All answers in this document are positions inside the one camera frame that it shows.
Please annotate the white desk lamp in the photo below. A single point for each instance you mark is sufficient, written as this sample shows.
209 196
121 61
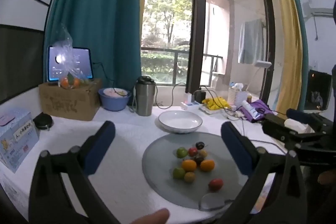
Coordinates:
263 64

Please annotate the white and blue tube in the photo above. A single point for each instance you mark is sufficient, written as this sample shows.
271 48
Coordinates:
250 110

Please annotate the blue bowl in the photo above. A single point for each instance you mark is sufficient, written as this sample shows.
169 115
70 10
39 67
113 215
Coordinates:
114 103

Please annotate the dark window frame post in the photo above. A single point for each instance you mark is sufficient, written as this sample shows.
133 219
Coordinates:
197 16

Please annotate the oval orange kumquat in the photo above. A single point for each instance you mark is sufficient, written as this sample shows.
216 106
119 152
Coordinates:
207 165

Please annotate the white plate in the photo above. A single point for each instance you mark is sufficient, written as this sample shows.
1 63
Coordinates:
180 122

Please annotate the small green fruit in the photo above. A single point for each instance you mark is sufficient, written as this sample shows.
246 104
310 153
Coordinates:
179 172
181 152

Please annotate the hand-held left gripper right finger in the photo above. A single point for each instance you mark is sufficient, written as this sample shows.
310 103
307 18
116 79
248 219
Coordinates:
235 148

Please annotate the black monitor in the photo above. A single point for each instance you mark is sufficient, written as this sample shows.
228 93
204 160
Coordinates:
317 87

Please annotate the small brownish yellow fruit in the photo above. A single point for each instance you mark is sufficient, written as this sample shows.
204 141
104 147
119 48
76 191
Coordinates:
203 153

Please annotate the black power adapter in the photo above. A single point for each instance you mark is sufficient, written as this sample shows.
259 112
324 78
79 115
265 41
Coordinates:
200 96

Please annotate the tangerine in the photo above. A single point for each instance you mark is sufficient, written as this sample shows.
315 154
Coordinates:
76 82
64 82

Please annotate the white perforated basket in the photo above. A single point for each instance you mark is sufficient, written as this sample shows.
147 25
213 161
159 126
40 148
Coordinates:
237 98

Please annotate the balcony railing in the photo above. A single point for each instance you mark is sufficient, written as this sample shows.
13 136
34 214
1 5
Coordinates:
162 50

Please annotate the yellow plastic bag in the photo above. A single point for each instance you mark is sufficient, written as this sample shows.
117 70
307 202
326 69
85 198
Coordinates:
215 103

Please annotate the small dark fruit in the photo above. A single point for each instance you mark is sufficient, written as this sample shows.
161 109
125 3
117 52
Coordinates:
198 160

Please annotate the white charger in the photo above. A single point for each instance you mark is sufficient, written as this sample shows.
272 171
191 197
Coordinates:
188 98

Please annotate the cardboard box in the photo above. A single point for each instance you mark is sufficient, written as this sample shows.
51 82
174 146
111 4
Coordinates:
68 103

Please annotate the clear spoon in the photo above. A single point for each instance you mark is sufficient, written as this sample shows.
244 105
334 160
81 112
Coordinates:
211 201

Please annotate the round orange kumquat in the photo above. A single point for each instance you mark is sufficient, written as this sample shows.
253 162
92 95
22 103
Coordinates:
189 165

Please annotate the steel tumbler with black lid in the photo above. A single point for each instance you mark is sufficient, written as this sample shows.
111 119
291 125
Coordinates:
144 98

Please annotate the person's left hand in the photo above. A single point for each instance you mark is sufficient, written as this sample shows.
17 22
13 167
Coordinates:
152 216

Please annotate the hanging grey towel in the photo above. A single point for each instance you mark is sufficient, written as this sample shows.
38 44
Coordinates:
250 41

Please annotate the black round case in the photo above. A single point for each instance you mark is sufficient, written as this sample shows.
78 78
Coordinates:
42 121

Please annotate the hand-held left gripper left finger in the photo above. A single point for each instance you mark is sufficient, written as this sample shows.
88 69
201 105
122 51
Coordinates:
101 145

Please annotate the grey round glass tray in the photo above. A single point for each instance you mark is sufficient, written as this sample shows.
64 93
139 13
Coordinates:
160 161

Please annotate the white power strip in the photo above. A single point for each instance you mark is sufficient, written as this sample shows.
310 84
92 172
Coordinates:
193 106

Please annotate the wide teal curtain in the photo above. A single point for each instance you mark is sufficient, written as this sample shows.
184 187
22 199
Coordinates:
92 16

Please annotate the tablet with lit screen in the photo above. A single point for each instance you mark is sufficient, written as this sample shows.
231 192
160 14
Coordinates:
82 64

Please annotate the blue tissue box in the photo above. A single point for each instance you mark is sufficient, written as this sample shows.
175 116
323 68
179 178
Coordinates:
15 140

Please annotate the yellow curtain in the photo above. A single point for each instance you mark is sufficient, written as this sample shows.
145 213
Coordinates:
288 43

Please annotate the clear plastic bag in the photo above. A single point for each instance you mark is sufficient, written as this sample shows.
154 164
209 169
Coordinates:
65 56

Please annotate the dark purple plum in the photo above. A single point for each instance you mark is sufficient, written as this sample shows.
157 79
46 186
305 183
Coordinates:
200 145

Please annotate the white air conditioner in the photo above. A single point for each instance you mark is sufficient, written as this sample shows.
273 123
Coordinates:
317 1

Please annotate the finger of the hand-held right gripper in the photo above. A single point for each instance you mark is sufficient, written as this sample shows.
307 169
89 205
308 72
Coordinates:
274 127
298 113

